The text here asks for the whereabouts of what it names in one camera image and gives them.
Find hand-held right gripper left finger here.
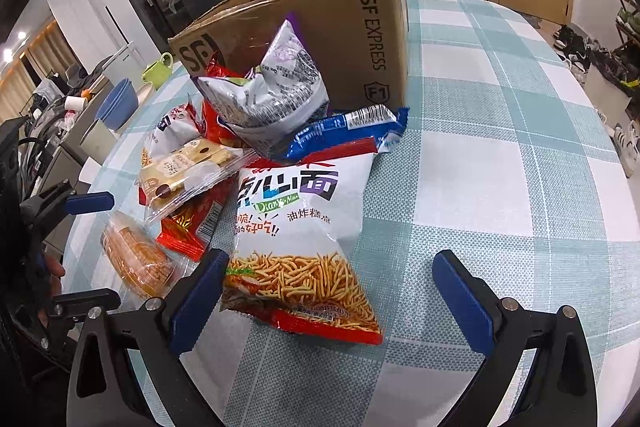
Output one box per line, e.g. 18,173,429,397
66,248,231,427

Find person's left hand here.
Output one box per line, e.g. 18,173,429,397
40,255,66,298

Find pile of shoes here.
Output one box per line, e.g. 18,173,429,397
552,24,640,178

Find clear-wrapped bread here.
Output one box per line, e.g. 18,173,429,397
101,211,193,300

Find grey purple snack bag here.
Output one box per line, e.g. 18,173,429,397
196,19,331,158

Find white fried noodle snack bag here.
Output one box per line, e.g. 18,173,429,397
220,150,385,347

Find red stick snack packet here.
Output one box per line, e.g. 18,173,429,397
155,179,238,263

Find clear cracker packet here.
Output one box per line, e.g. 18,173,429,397
137,138,251,220

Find blue snack packet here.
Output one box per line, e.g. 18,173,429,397
280,104,410,162

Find checked tablecloth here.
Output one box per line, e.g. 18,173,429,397
62,0,640,427

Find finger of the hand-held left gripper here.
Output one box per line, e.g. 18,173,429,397
20,181,115,233
37,288,122,348

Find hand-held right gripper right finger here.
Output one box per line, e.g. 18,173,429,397
432,250,598,427

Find blue bowl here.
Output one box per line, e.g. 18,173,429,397
95,78,130,120
100,82,140,132

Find white red snack bag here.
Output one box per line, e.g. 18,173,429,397
141,99,208,168

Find cardboard box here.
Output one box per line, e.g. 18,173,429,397
168,0,410,115

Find green mug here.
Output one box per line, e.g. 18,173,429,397
141,53,174,90

